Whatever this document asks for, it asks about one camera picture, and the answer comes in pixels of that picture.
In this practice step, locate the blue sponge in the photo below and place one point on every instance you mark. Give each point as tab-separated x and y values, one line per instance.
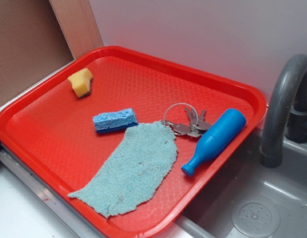
114	121

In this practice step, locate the yellow sponge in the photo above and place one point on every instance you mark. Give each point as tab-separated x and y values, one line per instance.
81	82

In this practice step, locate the silver key bunch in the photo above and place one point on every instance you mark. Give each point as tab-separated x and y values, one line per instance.
196	127

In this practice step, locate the light blue cloth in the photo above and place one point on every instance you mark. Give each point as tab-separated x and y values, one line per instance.
133	172

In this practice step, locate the blue plastic bottle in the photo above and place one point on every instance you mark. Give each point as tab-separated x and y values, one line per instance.
214	141

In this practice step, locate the grey plastic sink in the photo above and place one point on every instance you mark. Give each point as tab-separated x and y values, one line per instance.
247	200

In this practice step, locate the grey faucet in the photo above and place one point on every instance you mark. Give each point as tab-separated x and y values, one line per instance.
287	112

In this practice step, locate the brown cardboard panel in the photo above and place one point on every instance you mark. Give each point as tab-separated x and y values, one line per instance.
37	37

